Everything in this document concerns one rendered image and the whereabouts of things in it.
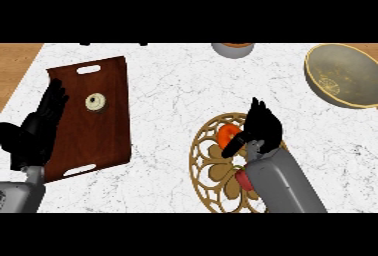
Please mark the red pepper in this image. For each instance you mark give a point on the red pepper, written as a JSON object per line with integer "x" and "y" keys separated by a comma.
{"x": 242, "y": 179}

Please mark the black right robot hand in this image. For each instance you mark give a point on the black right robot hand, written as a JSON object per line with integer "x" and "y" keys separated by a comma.
{"x": 264, "y": 128}

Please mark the gold openwork round placemat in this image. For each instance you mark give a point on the gold openwork round placemat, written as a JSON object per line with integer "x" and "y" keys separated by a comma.
{"x": 211, "y": 166}

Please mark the pale round can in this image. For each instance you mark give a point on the pale round can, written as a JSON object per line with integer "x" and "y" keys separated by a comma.
{"x": 94, "y": 102}

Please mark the brown wooden tray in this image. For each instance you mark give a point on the brown wooden tray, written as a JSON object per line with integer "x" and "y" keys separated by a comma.
{"x": 93, "y": 120}

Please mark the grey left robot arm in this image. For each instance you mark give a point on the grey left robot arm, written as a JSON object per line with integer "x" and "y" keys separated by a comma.
{"x": 22, "y": 191}

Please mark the orange squash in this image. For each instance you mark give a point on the orange squash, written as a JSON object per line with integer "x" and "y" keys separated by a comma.
{"x": 226, "y": 135}

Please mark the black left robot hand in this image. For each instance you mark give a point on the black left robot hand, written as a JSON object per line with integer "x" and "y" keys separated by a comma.
{"x": 35, "y": 131}

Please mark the grey bowl with gold rim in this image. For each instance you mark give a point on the grey bowl with gold rim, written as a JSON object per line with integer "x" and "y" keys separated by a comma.
{"x": 344, "y": 76}

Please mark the grey pot with orange rim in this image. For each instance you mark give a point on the grey pot with orange rim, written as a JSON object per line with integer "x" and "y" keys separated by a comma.
{"x": 233, "y": 49}

